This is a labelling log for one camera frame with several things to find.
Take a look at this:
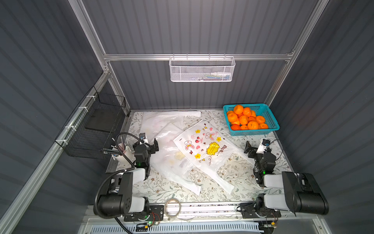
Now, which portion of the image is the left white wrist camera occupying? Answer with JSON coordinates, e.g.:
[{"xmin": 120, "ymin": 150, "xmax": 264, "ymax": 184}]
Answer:
[{"xmin": 139, "ymin": 133, "xmax": 147, "ymax": 140}]

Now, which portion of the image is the orange mandarin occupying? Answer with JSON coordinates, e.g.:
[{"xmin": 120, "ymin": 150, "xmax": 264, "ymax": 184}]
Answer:
[
  {"xmin": 227, "ymin": 112, "xmax": 238, "ymax": 123},
  {"xmin": 233, "ymin": 105, "xmax": 243, "ymax": 115},
  {"xmin": 255, "ymin": 116, "xmax": 266, "ymax": 123},
  {"xmin": 239, "ymin": 115, "xmax": 249, "ymax": 125},
  {"xmin": 247, "ymin": 121, "xmax": 260, "ymax": 130}
]

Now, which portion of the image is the cartoon printed plastic bag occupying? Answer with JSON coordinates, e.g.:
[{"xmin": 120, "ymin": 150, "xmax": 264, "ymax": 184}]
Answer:
[{"xmin": 173, "ymin": 121, "xmax": 241, "ymax": 194}]

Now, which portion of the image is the white pen cup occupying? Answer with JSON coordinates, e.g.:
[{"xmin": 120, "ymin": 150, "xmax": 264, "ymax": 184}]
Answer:
[{"xmin": 112, "ymin": 143, "xmax": 135, "ymax": 165}]

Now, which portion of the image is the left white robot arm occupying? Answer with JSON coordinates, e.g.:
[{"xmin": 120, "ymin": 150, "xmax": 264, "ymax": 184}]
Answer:
[{"xmin": 93, "ymin": 132, "xmax": 159, "ymax": 219}]

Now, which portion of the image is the black wire wall basket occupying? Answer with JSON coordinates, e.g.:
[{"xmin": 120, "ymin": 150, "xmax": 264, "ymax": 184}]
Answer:
[{"xmin": 55, "ymin": 88, "xmax": 127, "ymax": 160}]

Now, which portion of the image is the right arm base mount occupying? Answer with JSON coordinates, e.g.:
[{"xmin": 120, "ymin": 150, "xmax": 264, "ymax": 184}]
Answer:
[{"xmin": 236, "ymin": 202, "xmax": 281, "ymax": 219}]

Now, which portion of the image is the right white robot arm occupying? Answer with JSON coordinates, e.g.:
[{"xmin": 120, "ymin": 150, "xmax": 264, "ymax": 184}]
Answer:
[{"xmin": 237, "ymin": 138, "xmax": 329, "ymax": 218}]

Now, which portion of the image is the white wire wall basket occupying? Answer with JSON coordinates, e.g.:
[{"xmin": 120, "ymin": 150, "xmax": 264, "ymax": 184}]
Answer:
[{"xmin": 168, "ymin": 55, "xmax": 236, "ymax": 82}]

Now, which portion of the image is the teal plastic basket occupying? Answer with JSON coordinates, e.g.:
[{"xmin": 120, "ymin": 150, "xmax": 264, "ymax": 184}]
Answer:
[{"xmin": 223, "ymin": 103, "xmax": 280, "ymax": 136}]

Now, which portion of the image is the orange mandarin front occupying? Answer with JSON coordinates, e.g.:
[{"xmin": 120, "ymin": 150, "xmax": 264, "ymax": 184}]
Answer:
[{"xmin": 247, "ymin": 121, "xmax": 260, "ymax": 130}]

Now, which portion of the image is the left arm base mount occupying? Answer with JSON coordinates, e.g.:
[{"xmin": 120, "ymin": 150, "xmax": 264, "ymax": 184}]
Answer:
[{"xmin": 123, "ymin": 205, "xmax": 165, "ymax": 222}]

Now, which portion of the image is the orange mandarin left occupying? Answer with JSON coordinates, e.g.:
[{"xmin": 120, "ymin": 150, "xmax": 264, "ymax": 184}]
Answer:
[{"xmin": 227, "ymin": 112, "xmax": 238, "ymax": 123}]

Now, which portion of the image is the clear plastic bag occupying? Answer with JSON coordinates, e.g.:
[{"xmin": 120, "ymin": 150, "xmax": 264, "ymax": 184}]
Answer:
[{"xmin": 150, "ymin": 122, "xmax": 201, "ymax": 195}]

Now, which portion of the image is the orange mandarin top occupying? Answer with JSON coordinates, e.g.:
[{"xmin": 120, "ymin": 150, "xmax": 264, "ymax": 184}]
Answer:
[{"xmin": 233, "ymin": 105, "xmax": 243, "ymax": 115}]

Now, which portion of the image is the orange mandarin centre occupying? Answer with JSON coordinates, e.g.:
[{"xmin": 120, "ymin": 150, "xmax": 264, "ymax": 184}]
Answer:
[{"xmin": 239, "ymin": 115, "xmax": 249, "ymax": 125}]

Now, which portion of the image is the orange mandarin right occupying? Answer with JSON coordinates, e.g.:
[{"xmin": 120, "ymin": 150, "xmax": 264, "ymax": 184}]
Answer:
[{"xmin": 255, "ymin": 116, "xmax": 266, "ymax": 123}]

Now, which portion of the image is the white plastic bag rear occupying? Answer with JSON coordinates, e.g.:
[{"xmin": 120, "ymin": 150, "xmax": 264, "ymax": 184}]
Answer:
[{"xmin": 140, "ymin": 111, "xmax": 201, "ymax": 141}]

